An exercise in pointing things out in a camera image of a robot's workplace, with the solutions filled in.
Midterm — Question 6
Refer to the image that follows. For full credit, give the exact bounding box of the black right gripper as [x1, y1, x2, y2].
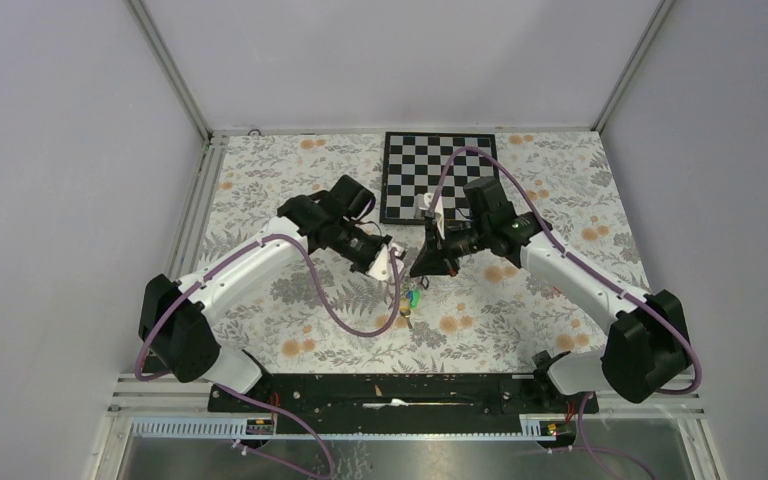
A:
[410, 217, 491, 278]

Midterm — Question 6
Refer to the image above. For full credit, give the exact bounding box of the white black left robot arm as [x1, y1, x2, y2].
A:
[134, 175, 405, 411]

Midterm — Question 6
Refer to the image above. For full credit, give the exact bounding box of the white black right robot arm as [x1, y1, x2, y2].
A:
[410, 177, 692, 412]

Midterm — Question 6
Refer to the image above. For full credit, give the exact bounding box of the green tag key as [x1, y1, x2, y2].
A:
[399, 289, 421, 329]

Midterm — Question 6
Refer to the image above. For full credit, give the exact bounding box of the floral table mat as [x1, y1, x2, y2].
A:
[199, 132, 649, 373]

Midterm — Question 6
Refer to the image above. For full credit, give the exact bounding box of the black white chessboard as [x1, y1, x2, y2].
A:
[380, 132, 499, 225]

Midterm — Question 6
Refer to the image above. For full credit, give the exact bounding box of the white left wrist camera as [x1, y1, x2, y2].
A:
[366, 243, 406, 283]

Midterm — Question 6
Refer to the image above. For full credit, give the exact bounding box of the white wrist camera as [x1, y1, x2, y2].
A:
[414, 192, 445, 239]
[366, 243, 406, 283]

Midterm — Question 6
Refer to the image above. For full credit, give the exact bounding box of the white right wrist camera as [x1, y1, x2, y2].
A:
[414, 192, 445, 239]

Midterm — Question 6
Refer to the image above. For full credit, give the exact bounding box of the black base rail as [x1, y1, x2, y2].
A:
[207, 373, 598, 436]

